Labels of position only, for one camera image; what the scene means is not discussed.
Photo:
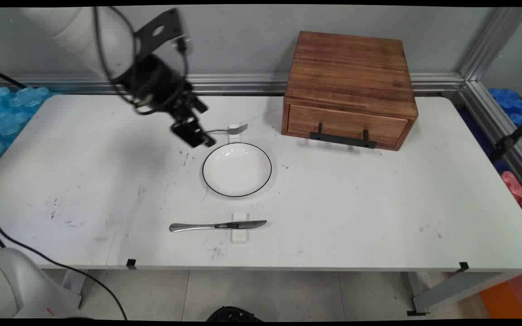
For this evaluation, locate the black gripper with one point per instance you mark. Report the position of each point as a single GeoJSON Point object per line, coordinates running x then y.
{"type": "Point", "coordinates": [154, 81]}

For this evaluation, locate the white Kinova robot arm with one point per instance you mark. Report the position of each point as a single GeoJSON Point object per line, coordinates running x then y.
{"type": "Point", "coordinates": [79, 31]}

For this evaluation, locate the silver metal fork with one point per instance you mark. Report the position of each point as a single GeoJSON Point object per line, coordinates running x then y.
{"type": "Point", "coordinates": [229, 130]}

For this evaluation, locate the clear fork rest block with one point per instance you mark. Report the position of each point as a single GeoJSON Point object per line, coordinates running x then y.
{"type": "Point", "coordinates": [234, 137]}

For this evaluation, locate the white plate with black rim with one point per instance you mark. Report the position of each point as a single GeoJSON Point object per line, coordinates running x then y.
{"type": "Point", "coordinates": [237, 170]}

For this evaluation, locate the silver metal knife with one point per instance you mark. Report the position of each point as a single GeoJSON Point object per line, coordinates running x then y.
{"type": "Point", "coordinates": [215, 225]}

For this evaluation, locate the clear knife rest block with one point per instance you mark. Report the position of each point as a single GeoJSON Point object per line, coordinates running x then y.
{"type": "Point", "coordinates": [240, 235]}

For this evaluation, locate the black table edge clip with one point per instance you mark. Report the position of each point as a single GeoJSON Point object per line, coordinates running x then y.
{"type": "Point", "coordinates": [464, 266]}
{"type": "Point", "coordinates": [131, 264]}

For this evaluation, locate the brown wooden drawer cabinet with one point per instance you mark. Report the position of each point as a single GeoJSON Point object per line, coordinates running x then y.
{"type": "Point", "coordinates": [349, 68]}

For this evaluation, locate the blue bubble wrap sheet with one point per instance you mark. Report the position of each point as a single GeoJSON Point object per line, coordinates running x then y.
{"type": "Point", "coordinates": [512, 106]}
{"type": "Point", "coordinates": [5, 117]}

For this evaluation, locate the black round floor object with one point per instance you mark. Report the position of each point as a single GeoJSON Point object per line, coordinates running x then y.
{"type": "Point", "coordinates": [234, 314]}

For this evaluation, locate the grey table leg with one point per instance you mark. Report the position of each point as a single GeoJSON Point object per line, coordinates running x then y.
{"type": "Point", "coordinates": [74, 285]}
{"type": "Point", "coordinates": [460, 287]}

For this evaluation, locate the black tripod stand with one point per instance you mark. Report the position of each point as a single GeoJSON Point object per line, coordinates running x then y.
{"type": "Point", "coordinates": [512, 138]}

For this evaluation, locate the red plastic bag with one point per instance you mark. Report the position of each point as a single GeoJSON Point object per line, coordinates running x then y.
{"type": "Point", "coordinates": [514, 188]}

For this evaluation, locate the orange box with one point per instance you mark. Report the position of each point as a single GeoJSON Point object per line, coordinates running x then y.
{"type": "Point", "coordinates": [512, 296]}

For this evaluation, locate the horizontal aluminium frame rail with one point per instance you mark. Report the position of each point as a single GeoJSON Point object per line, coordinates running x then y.
{"type": "Point", "coordinates": [243, 83]}

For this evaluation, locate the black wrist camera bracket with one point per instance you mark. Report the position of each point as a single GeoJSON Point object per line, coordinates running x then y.
{"type": "Point", "coordinates": [160, 28]}

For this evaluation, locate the slanted aluminium side rail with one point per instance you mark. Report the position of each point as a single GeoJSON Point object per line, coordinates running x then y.
{"type": "Point", "coordinates": [499, 127]}

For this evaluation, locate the upright aluminium frame post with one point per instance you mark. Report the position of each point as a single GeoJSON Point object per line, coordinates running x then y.
{"type": "Point", "coordinates": [492, 43]}

